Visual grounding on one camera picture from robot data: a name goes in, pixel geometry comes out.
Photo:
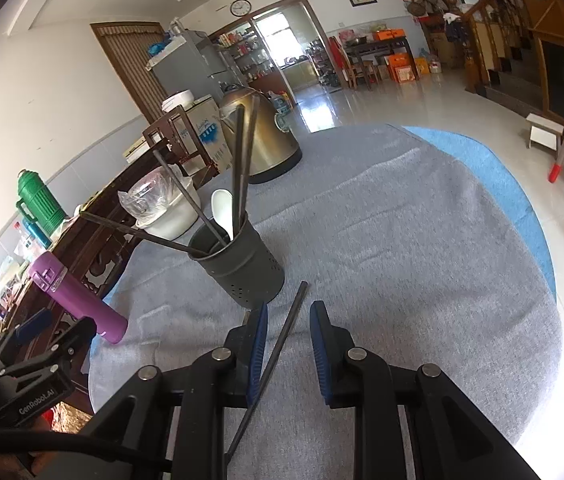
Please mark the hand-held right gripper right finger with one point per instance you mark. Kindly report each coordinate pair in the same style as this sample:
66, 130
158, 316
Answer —
319, 355

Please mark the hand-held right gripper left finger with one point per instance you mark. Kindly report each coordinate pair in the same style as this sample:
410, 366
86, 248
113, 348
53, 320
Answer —
259, 355

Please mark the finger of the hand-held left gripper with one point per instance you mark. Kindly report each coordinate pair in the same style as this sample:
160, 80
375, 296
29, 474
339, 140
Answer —
32, 326
74, 335

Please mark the dark metal chopstick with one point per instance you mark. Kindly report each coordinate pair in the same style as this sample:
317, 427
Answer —
249, 160
288, 320
237, 170
187, 192
137, 232

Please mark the grey perforated metal utensil holder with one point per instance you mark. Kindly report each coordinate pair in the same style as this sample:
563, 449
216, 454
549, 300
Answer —
247, 270

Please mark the white ceramic spoon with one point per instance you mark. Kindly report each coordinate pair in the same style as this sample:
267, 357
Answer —
222, 210

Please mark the purple insulated bottle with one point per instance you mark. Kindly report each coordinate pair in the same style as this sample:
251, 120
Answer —
77, 300

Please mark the dark wooden sideboard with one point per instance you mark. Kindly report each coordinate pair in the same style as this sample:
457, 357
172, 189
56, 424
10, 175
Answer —
92, 255

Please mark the green thermos flask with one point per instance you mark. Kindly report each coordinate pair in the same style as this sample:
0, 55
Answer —
42, 200

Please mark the grey tablecloth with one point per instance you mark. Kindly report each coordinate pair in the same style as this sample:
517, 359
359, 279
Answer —
386, 235

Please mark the clear plastic bag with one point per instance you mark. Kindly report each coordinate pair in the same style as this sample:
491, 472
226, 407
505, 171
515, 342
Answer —
149, 195

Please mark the golden electric kettle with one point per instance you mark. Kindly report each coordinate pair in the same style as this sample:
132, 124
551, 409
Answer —
272, 145

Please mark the wooden chair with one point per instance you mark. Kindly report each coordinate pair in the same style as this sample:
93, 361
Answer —
162, 132

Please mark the blue tablecloth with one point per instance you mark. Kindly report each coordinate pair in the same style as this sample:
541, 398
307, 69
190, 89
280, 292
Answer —
511, 180

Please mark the brown wooden door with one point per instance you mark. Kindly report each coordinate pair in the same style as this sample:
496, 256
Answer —
127, 60

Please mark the grey refrigerator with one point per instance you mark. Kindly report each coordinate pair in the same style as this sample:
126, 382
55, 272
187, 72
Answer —
187, 67

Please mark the orange cardboard box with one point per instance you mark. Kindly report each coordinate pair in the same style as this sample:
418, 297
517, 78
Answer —
401, 70

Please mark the kitchen shelf with bottles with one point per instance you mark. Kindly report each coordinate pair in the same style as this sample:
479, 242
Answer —
242, 50

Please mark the wooden side table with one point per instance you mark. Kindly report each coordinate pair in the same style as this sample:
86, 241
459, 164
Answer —
376, 45

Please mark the white step stool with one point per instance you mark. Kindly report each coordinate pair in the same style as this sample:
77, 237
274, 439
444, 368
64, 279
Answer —
546, 135

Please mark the wooden staircase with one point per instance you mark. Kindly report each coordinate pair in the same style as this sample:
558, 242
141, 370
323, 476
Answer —
511, 60

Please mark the round wall clock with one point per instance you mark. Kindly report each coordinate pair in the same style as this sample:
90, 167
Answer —
241, 8

